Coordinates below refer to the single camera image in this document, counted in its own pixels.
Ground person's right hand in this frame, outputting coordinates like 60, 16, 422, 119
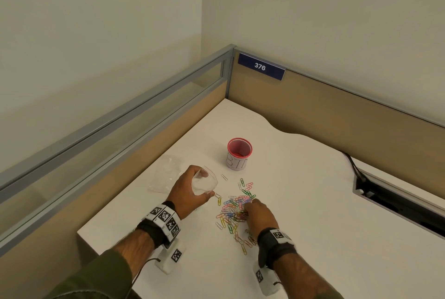
243, 198, 280, 240

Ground person's left hand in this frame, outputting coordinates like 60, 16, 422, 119
166, 164, 216, 220

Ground red cup with paper label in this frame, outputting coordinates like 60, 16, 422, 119
226, 138, 254, 170

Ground stack of clear plastic bags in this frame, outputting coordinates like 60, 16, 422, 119
147, 154, 187, 194

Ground blue sign plate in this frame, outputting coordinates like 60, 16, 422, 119
237, 52, 286, 81

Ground person's right forearm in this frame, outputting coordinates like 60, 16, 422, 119
273, 250, 345, 299

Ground olive green sleeve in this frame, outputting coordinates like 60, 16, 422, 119
43, 250, 134, 299

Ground small clear plastic bag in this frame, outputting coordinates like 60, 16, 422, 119
191, 165, 219, 196

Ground desk cable tray opening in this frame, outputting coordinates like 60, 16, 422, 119
351, 166, 445, 240

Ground beige partition panel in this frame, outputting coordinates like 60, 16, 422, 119
225, 46, 445, 205

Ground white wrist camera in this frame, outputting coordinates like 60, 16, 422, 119
154, 239, 184, 274
253, 262, 281, 297

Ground person's left forearm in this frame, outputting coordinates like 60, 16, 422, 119
111, 229, 155, 275

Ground left wristband with marker tags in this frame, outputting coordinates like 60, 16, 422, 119
135, 200, 183, 249

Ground pile of coloured paper clips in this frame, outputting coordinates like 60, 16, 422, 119
214, 173, 261, 256

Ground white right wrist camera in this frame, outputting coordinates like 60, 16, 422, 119
253, 262, 281, 297

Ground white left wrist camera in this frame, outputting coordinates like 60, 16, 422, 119
154, 239, 184, 274

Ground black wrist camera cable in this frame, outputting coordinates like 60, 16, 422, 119
130, 257, 160, 299

